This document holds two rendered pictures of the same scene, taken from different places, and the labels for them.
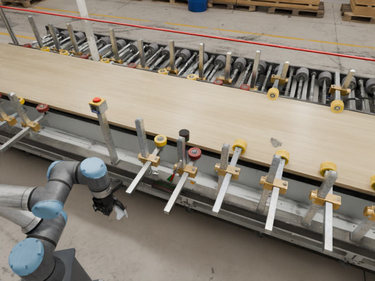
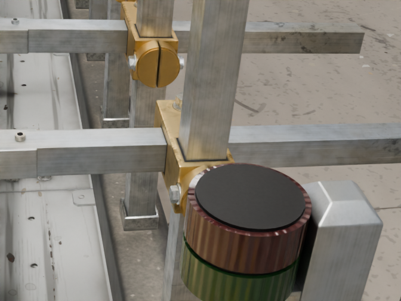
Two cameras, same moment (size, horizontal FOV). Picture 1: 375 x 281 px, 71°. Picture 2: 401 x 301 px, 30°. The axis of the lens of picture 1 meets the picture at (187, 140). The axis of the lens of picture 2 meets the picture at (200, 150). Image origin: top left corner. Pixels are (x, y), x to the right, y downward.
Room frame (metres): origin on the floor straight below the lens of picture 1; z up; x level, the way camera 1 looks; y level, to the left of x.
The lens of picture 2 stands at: (1.29, 0.23, 1.31)
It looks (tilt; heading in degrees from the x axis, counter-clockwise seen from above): 32 degrees down; 231
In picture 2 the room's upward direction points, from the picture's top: 7 degrees clockwise
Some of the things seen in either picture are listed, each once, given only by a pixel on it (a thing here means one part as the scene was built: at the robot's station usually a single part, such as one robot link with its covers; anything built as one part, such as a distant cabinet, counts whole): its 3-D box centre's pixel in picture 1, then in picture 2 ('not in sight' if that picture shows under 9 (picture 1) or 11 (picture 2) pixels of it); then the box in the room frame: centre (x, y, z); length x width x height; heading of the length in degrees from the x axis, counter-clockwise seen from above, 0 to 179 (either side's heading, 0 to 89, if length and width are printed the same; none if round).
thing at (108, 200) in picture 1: (104, 199); not in sight; (0.67, 0.37, 1.08); 0.09 x 0.08 x 0.12; 159
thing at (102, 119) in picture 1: (108, 138); not in sight; (1.24, 0.51, 0.93); 0.05 x 0.05 x 0.45; 67
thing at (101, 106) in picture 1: (98, 106); not in sight; (1.23, 0.51, 1.18); 0.07 x 0.07 x 0.08; 67
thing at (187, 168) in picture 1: (185, 169); not in sight; (1.03, 0.01, 0.85); 0.13 x 0.06 x 0.05; 67
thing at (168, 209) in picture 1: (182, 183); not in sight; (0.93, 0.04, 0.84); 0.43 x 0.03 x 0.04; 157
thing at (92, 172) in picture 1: (95, 174); not in sight; (0.68, 0.37, 1.25); 0.10 x 0.09 x 0.12; 86
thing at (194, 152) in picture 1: (194, 157); not in sight; (1.12, -0.04, 0.85); 0.08 x 0.08 x 0.11
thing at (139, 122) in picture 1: (144, 149); not in sight; (1.13, 0.27, 0.93); 0.03 x 0.03 x 0.48; 67
